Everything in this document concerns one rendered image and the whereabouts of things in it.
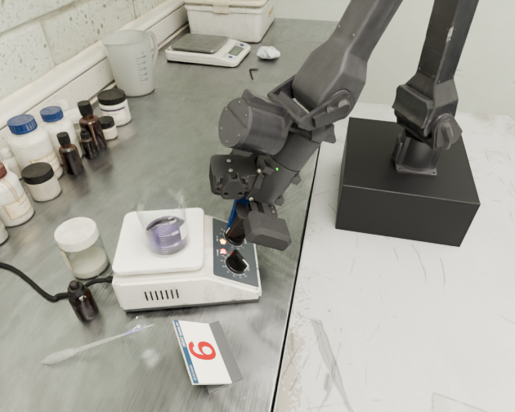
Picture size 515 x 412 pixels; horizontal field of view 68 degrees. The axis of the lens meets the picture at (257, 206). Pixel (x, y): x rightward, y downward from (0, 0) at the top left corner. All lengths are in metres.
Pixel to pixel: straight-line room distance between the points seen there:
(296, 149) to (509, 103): 1.74
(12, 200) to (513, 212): 0.90
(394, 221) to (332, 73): 0.32
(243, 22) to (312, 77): 1.11
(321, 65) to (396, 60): 1.50
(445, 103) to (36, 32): 0.90
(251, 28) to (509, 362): 1.31
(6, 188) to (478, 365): 0.76
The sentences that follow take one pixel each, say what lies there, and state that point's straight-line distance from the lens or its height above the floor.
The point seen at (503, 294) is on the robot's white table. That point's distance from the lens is 0.70.
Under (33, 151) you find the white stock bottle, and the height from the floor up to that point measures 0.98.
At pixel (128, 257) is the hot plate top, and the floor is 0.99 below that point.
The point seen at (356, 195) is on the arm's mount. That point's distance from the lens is 0.65.
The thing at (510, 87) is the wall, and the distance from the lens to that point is 2.11.
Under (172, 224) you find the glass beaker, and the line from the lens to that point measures 0.49.
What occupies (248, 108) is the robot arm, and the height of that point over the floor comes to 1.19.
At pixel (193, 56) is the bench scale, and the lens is 1.39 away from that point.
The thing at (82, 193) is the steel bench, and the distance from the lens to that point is 0.84.
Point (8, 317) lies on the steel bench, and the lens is 0.67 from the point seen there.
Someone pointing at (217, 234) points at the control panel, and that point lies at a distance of 0.59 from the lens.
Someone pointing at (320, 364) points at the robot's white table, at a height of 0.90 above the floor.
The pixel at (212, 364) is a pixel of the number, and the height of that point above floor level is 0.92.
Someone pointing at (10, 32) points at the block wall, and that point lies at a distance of 1.06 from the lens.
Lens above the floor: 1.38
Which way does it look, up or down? 40 degrees down
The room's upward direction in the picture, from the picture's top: straight up
